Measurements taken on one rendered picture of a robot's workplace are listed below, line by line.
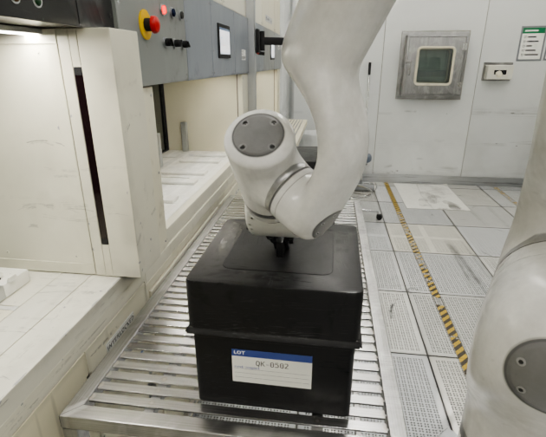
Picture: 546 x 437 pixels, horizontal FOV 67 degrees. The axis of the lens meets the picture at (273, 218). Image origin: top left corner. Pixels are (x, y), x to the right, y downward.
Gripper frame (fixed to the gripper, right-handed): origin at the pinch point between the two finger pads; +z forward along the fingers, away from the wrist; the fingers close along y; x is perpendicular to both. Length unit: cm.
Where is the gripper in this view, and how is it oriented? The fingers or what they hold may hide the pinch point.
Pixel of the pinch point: (282, 238)
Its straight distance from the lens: 76.1
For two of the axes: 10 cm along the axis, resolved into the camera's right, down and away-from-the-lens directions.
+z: 1.1, 4.2, 9.0
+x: -1.0, 9.1, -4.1
